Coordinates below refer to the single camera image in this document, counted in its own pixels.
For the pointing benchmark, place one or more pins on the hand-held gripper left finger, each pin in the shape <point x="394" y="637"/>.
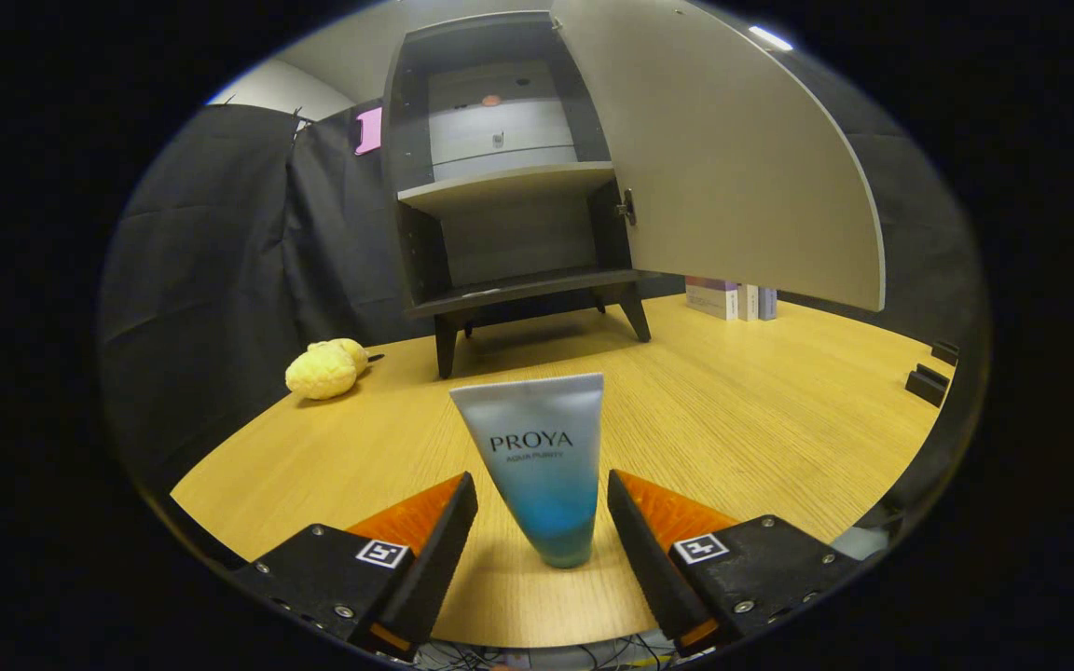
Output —
<point x="430" y="559"/>

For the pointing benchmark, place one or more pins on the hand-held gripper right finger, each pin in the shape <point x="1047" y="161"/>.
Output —
<point x="654" y="559"/>

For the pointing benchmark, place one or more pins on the white and blue cosmetic tube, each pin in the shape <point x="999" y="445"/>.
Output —
<point x="542" y="466"/>

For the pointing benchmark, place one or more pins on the beige cabinet door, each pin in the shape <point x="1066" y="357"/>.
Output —
<point x="733" y="186"/>

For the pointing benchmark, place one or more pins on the yellow plush toy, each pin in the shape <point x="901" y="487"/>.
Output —
<point x="321" y="373"/>

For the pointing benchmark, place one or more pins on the white cover book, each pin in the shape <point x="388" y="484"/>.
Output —
<point x="749" y="303"/>

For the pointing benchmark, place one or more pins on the black block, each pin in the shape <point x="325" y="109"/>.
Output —
<point x="944" y="352"/>
<point x="927" y="384"/>

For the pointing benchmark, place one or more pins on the black backdrop cloth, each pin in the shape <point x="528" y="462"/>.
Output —
<point x="201" y="280"/>

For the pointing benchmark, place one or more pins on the ceiling light panel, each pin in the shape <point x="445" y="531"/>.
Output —
<point x="770" y="38"/>

